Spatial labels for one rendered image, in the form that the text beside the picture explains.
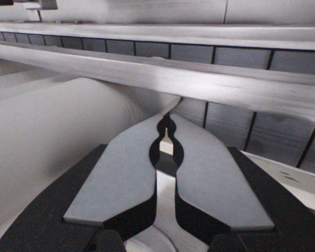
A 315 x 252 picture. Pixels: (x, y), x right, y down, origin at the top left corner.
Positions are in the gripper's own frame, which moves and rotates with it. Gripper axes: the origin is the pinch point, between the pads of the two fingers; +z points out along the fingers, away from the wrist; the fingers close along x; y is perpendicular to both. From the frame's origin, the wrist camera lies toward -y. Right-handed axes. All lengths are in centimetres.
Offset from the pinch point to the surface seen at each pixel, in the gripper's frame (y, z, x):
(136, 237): 24.8, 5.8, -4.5
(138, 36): -4.2, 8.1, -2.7
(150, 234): 24.4, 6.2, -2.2
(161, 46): -3.5, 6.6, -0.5
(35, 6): -6.8, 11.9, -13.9
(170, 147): 4.0, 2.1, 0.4
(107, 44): -3.3, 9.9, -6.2
